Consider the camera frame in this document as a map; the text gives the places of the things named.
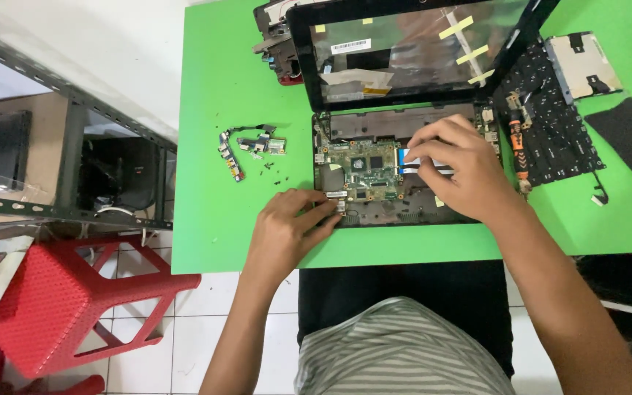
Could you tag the person's right hand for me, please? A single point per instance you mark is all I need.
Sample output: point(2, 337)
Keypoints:
point(469, 175)

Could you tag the person's left hand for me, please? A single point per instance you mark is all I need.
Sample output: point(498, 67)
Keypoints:
point(280, 238)

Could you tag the black laptop screen lid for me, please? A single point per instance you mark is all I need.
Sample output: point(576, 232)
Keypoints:
point(404, 55)

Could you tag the silver metal drive plate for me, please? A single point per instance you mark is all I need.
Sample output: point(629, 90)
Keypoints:
point(582, 63)

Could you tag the black laptop base chassis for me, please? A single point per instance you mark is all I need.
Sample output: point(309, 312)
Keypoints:
point(382, 123)

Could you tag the small green daughter board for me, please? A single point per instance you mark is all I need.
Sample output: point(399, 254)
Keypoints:
point(264, 145)

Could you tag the black trousers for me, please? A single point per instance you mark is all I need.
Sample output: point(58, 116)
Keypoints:
point(404, 282)

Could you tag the black red laptop shell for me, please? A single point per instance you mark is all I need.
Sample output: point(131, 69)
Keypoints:
point(277, 49)

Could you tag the black foam pad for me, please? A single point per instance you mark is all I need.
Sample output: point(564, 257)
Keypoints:
point(631, 140)

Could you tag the grey striped shirt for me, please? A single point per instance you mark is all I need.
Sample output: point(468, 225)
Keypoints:
point(398, 351)

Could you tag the group of small black screws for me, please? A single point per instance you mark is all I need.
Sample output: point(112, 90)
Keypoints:
point(267, 165)

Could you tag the grey metal slotted rack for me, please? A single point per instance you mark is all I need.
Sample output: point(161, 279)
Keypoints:
point(69, 159)

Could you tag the black laptop keyboard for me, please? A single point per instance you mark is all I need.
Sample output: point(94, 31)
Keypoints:
point(557, 137)

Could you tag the green laptop motherboard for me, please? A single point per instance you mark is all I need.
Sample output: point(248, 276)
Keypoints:
point(368, 164)

